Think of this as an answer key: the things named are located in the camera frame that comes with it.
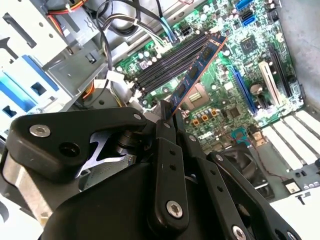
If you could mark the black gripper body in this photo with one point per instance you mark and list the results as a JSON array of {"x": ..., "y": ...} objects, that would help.
[{"x": 105, "y": 212}]

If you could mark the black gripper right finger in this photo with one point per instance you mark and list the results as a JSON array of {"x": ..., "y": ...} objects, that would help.
[{"x": 217, "y": 180}]

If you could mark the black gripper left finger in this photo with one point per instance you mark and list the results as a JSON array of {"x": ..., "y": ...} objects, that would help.
[{"x": 75, "y": 125}]

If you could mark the blue RAM stick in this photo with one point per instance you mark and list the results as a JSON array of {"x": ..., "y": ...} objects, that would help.
[{"x": 195, "y": 75}]

